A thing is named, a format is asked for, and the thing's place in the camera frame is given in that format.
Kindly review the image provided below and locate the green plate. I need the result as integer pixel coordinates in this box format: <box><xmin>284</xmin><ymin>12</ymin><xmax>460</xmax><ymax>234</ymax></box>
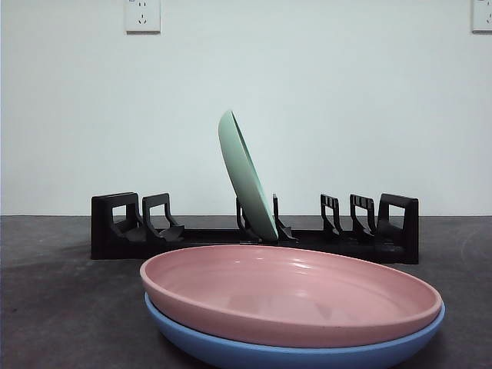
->
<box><xmin>218</xmin><ymin>109</ymin><xmax>280</xmax><ymax>243</ymax></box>

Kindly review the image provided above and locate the pink plate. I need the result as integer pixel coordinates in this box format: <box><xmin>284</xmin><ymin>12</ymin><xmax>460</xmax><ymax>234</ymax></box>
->
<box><xmin>139</xmin><ymin>244</ymin><xmax>443</xmax><ymax>349</ymax></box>

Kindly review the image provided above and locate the blue plate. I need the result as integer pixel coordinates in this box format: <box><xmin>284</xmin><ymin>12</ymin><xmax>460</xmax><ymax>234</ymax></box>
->
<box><xmin>144</xmin><ymin>294</ymin><xmax>447</xmax><ymax>369</ymax></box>

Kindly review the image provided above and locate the black plate rack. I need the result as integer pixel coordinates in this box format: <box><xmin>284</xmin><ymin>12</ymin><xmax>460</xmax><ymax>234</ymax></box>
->
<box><xmin>91</xmin><ymin>191</ymin><xmax>420</xmax><ymax>265</ymax></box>

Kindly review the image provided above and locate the white wall socket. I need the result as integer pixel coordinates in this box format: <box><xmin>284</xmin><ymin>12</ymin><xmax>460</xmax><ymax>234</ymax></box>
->
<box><xmin>471</xmin><ymin>0</ymin><xmax>492</xmax><ymax>34</ymax></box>
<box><xmin>125</xmin><ymin>0</ymin><xmax>161</xmax><ymax>35</ymax></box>

